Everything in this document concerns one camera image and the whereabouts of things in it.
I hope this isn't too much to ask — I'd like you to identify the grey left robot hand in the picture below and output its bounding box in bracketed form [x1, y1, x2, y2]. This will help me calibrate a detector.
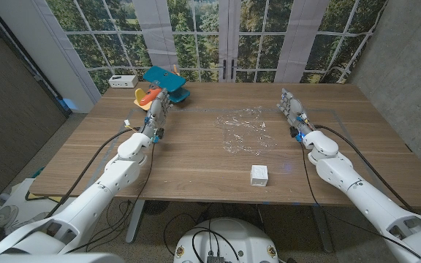
[140, 88, 174, 144]

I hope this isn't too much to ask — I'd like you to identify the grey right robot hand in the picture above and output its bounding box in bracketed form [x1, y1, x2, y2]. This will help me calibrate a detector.
[276, 88, 316, 142]

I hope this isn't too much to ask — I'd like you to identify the clear plastic wrap sheet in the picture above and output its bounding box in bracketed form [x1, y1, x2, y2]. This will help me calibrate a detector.
[213, 106, 278, 156]

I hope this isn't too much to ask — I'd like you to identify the small white embossed box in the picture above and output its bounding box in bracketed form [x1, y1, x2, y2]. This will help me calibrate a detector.
[250, 164, 270, 188]

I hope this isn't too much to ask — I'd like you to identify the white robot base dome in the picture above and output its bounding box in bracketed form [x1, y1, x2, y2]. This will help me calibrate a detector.
[172, 217, 280, 263]

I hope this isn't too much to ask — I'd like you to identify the white power strip box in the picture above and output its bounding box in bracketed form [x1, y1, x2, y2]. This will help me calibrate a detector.
[107, 75, 140, 89]

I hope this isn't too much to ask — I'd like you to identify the printed window forest backdrop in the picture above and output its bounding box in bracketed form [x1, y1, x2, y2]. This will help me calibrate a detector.
[45, 0, 389, 95]

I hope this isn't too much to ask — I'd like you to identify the grey metal table leg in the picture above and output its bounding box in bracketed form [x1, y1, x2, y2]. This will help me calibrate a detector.
[311, 205, 335, 254]
[125, 199, 146, 244]

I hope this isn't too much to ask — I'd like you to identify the white floor sheet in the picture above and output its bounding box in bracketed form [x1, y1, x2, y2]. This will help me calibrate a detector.
[0, 178, 77, 235]

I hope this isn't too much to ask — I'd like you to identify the grey sneaker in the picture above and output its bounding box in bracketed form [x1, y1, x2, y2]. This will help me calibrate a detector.
[0, 204, 20, 224]
[8, 210, 51, 235]

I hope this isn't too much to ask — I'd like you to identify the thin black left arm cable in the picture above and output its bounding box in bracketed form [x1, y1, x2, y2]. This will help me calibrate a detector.
[64, 141, 156, 255]

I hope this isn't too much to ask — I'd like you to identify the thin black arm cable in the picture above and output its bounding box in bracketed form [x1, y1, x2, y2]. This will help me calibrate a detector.
[64, 141, 156, 255]
[299, 141, 421, 259]

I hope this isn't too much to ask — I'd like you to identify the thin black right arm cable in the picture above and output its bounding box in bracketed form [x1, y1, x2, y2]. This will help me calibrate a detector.
[299, 141, 421, 259]

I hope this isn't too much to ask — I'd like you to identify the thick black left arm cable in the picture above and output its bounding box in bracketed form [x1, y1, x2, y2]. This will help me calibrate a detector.
[45, 126, 141, 219]

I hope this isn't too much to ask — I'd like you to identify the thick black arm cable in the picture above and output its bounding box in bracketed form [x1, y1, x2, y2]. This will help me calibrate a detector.
[45, 126, 141, 219]
[313, 124, 413, 212]

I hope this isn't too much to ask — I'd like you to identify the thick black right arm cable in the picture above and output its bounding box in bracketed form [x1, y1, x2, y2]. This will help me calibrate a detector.
[313, 124, 413, 212]

